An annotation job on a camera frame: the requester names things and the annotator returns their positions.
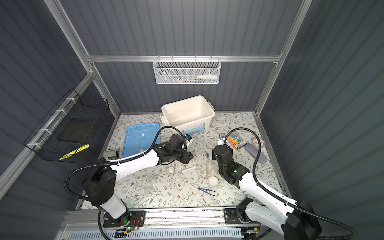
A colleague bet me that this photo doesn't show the blue capped test tube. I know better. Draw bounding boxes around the blue capped test tube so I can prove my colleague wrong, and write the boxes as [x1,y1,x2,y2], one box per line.
[185,134,193,148]
[205,154,210,180]

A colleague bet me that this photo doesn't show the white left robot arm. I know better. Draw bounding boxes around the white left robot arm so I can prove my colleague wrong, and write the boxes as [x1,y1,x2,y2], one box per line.
[83,134,193,220]

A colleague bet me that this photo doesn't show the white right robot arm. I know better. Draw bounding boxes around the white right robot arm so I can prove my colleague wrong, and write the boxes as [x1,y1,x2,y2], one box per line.
[212,145,322,240]

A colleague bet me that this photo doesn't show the small white porcelain dish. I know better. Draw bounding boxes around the small white porcelain dish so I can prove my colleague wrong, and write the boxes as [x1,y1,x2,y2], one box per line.
[167,167,175,175]

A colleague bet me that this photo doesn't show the white pestle rod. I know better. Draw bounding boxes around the white pestle rod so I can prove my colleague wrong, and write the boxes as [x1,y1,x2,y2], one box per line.
[181,165,197,173]

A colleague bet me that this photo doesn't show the highlighter marker pack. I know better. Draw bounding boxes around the highlighter marker pack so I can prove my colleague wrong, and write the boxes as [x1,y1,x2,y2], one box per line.
[227,133,247,150]

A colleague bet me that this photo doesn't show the blue tweezers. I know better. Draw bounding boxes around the blue tweezers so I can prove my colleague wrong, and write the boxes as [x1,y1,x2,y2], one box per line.
[197,188,217,197]

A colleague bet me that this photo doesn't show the white plastic storage box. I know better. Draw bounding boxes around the white plastic storage box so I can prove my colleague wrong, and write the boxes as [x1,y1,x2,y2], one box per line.
[161,96,215,135]

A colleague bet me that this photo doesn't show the clear tape roll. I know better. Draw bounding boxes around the clear tape roll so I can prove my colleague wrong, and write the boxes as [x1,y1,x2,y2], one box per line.
[252,138,266,148]

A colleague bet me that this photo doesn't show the small glass beaker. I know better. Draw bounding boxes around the small glass beaker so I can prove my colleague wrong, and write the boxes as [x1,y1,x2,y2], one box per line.
[147,174,157,186]

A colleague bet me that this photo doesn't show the blue plastic box lid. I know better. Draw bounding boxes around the blue plastic box lid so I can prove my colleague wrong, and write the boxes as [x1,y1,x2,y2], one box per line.
[122,123,160,158]

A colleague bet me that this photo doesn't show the white wire wall basket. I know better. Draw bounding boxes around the white wire wall basket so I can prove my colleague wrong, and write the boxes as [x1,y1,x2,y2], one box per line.
[153,59,222,85]

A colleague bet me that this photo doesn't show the black wire wall basket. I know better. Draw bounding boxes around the black wire wall basket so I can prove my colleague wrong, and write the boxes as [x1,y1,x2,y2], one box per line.
[24,89,110,163]

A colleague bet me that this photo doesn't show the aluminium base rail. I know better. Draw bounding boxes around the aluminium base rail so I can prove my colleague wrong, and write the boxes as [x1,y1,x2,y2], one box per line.
[64,206,262,232]

